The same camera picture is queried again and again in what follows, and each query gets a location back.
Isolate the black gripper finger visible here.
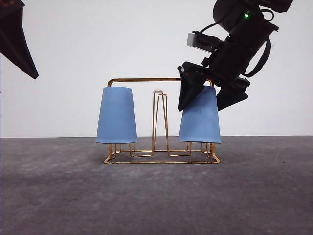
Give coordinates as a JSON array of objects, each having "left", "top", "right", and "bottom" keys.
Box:
[{"left": 0, "top": 0, "right": 39, "bottom": 79}]

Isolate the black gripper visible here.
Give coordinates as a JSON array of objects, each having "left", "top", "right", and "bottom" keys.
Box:
[{"left": 177, "top": 20, "right": 279, "bottom": 111}]

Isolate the blue ribbed plastic cup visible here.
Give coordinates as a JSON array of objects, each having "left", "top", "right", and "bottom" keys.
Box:
[
  {"left": 96, "top": 86, "right": 137, "bottom": 144},
  {"left": 178, "top": 86, "right": 222, "bottom": 143}
]

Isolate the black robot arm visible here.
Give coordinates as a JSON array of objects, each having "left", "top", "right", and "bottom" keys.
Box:
[{"left": 177, "top": 0, "right": 293, "bottom": 112}]

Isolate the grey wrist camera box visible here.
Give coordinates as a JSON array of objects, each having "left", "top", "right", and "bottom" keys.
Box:
[{"left": 187, "top": 31, "right": 220, "bottom": 52}]

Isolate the black camera cable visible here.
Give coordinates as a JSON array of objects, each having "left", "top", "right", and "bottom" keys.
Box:
[{"left": 245, "top": 37, "right": 271, "bottom": 77}]

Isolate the gold wire cup rack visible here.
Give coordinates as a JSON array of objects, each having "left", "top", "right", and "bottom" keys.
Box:
[{"left": 104, "top": 77, "right": 220, "bottom": 164}]

